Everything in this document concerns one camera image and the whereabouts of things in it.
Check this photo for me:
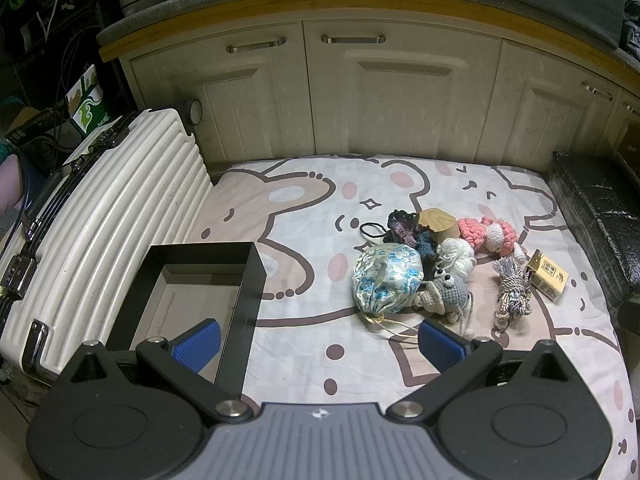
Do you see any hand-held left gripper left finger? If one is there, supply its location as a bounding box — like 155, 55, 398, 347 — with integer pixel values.
47, 319, 251, 425

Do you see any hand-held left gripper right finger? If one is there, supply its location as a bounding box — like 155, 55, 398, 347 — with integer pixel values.
390, 319, 595, 425

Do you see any black rectangular box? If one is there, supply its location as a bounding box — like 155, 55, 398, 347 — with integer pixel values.
106, 241, 266, 401

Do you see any grey crochet mouse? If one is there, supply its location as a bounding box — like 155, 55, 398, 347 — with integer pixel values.
412, 266, 476, 339

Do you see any grey rope tassel knot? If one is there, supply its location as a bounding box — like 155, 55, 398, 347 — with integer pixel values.
492, 255, 534, 332

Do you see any blue floral brocade pouch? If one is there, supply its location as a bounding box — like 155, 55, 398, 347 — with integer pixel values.
353, 241, 427, 337

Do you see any white yarn pompom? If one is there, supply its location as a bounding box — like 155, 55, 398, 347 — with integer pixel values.
437, 237, 477, 279

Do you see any dark blue crochet piece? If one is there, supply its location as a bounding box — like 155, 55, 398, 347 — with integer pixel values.
410, 232, 441, 267

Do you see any pink crochet doll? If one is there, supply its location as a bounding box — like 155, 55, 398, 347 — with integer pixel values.
457, 216, 529, 264

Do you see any dark purple crochet charm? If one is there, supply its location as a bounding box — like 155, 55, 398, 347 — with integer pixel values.
360, 210, 426, 247

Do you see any wooden block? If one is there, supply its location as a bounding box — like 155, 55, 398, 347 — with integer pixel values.
417, 207, 461, 241

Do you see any small yellow carton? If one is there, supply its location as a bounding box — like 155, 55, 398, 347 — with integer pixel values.
527, 249, 570, 304

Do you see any white ribbed suitcase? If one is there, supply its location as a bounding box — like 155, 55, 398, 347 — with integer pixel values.
0, 100, 216, 387

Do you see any printed cartoon blanket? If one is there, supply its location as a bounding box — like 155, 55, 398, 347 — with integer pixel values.
192, 155, 632, 480

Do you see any black glossy cushion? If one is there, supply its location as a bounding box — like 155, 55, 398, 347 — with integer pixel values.
547, 151, 640, 311

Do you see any cream cabinet door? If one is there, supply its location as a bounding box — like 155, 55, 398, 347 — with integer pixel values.
129, 21, 313, 163
475, 41, 621, 173
302, 16, 503, 166

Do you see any cream cabinet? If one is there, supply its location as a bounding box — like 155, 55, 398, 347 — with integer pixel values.
117, 7, 640, 175

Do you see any purple quilt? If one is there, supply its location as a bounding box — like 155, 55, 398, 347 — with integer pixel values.
0, 152, 26, 213

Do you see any green and white box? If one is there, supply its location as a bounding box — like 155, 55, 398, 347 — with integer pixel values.
67, 65, 114, 137

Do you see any black flat box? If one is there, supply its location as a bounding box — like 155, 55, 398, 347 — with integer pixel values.
2, 107, 76, 154

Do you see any dark patterned cloth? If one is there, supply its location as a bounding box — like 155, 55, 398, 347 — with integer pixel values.
620, 0, 640, 57

